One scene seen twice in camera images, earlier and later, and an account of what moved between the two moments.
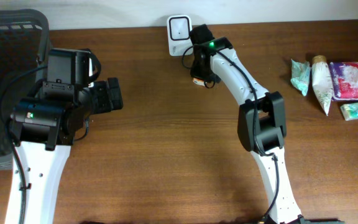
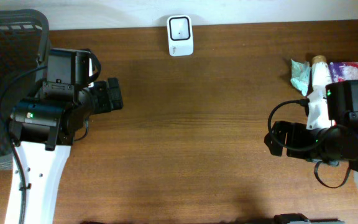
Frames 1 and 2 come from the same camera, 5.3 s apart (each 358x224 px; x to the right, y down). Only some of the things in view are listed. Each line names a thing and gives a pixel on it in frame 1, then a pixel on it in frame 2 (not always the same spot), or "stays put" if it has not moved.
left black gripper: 106,104 stays put
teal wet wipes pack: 301,71 stays put
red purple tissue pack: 350,81 stays put
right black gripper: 196,71 -> 299,130
